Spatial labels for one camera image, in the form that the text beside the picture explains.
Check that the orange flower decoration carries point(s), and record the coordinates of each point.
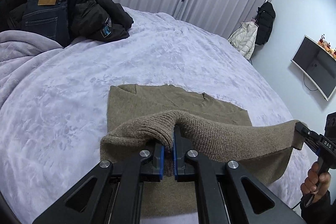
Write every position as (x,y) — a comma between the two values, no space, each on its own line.
(326,46)

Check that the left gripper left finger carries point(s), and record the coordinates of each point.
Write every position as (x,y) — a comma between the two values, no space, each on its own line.
(110,192)

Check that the dark blue jeans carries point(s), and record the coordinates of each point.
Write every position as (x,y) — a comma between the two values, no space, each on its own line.
(47,18)

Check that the black hanging coat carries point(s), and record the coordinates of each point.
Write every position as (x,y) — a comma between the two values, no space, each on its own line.
(264,19)

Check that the person right hand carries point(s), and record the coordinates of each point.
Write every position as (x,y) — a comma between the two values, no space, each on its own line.
(316,184)

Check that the black jacket with patch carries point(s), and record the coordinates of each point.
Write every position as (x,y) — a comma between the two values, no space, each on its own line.
(101,20)

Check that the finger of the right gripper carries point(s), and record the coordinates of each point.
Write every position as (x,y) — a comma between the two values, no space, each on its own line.
(310,136)

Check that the lavender fuzzy bed blanket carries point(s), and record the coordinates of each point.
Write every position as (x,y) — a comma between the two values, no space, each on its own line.
(54,100)

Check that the brown knit sweater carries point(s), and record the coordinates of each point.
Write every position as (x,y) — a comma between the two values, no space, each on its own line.
(218,129)

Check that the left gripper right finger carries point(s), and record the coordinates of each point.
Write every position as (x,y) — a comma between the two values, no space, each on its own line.
(225,191)

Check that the cream puffer jacket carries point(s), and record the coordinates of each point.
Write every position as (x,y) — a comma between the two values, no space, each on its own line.
(244,38)

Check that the white framed wall television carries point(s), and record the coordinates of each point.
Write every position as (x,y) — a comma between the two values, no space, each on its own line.
(317,64)

